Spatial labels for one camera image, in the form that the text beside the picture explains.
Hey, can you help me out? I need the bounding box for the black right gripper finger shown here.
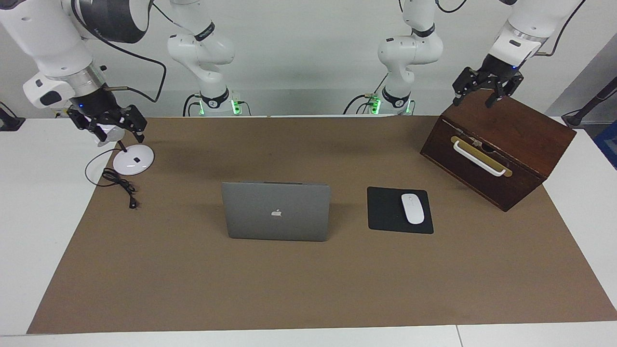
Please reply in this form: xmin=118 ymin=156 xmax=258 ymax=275
xmin=67 ymin=110 xmax=107 ymax=142
xmin=121 ymin=105 xmax=148 ymax=144

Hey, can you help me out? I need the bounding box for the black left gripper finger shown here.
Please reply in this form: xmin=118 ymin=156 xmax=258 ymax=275
xmin=486 ymin=75 xmax=524 ymax=108
xmin=452 ymin=68 xmax=478 ymax=107

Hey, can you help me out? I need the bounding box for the grey Apple laptop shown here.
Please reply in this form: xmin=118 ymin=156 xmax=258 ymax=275
xmin=221 ymin=181 xmax=331 ymax=242

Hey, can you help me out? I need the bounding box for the white desk lamp base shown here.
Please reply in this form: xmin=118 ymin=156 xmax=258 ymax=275
xmin=96 ymin=124 xmax=155 ymax=176

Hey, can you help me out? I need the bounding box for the dark brown wooden box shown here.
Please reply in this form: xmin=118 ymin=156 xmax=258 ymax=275
xmin=420 ymin=89 xmax=577 ymax=213

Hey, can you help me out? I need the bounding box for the black tripod stand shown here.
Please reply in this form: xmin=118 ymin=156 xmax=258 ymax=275
xmin=562 ymin=76 xmax=617 ymax=128

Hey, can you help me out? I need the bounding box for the blue crate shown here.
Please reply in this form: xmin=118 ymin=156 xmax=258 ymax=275
xmin=593 ymin=120 xmax=617 ymax=169

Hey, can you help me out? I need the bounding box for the white computer mouse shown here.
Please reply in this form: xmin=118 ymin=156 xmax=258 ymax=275
xmin=401 ymin=193 xmax=425 ymax=225

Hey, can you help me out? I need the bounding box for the black mouse pad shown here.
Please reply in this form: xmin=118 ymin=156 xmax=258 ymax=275
xmin=367 ymin=187 xmax=434 ymax=235

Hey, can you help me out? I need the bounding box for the brown table mat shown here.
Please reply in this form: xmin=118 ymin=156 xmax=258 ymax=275
xmin=27 ymin=116 xmax=617 ymax=334

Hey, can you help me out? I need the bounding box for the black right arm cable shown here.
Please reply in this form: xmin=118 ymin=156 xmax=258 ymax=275
xmin=72 ymin=0 xmax=167 ymax=103

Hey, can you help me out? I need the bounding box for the black arm base cable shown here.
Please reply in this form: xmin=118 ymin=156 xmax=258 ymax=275
xmin=182 ymin=94 xmax=203 ymax=117
xmin=343 ymin=72 xmax=389 ymax=116

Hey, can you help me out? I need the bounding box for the brass handle plate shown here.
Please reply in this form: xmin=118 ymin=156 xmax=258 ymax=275
xmin=451 ymin=136 xmax=512 ymax=178

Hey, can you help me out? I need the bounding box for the white box handle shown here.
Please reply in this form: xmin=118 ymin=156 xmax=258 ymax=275
xmin=453 ymin=140 xmax=512 ymax=176

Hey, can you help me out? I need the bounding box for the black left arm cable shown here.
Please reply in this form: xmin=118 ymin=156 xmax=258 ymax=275
xmin=535 ymin=0 xmax=586 ymax=57

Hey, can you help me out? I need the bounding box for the black clamp mount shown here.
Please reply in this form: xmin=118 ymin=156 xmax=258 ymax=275
xmin=0 ymin=101 xmax=26 ymax=132

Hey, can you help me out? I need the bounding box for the black lamp power cable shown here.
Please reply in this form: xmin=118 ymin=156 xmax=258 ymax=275
xmin=85 ymin=147 xmax=140 ymax=210

